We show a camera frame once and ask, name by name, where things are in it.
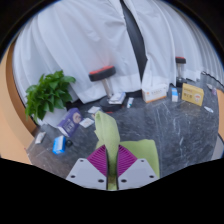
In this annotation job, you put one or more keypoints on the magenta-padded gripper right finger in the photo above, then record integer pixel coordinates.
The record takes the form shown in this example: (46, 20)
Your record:
(138, 173)

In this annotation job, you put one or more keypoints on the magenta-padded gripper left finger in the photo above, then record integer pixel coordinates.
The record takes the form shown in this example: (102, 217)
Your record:
(86, 173)

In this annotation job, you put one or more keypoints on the light green towel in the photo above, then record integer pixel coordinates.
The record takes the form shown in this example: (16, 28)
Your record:
(108, 133)

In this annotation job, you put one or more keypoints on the small black object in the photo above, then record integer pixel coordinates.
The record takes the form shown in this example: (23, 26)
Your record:
(69, 143)

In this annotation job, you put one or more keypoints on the blue and white box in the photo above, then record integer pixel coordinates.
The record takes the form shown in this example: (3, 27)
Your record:
(59, 145)

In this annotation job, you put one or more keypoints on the small flat sachet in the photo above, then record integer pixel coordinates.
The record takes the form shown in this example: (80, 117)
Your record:
(86, 122)
(94, 110)

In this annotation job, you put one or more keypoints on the purple cardboard box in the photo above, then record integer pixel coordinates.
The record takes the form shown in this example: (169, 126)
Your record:
(70, 122)

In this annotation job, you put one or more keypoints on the white tube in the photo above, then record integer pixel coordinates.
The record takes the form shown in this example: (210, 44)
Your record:
(40, 137)

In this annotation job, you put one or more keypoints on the small white bottle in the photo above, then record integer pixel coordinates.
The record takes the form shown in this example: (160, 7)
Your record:
(130, 102)

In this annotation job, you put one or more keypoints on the white packet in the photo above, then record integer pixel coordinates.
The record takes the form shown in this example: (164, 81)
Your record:
(117, 98)

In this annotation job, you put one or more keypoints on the white and orange box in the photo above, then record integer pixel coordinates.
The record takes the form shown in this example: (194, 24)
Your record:
(154, 94)

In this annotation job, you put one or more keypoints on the small blue white carton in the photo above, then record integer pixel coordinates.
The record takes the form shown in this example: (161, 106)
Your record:
(174, 95)

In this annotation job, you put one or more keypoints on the green potted plant white pot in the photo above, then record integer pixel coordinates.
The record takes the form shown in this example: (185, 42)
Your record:
(48, 95)

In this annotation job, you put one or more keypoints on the small white stick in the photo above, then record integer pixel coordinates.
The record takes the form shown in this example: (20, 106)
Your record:
(208, 109)

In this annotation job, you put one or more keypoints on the yellow box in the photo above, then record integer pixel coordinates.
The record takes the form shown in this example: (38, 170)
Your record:
(192, 94)

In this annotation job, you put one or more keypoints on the large black dumbbell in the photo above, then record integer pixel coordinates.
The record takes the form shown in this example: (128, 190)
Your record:
(102, 73)

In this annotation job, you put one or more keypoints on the white curtain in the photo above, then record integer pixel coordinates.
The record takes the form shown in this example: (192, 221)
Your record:
(163, 40)
(76, 43)

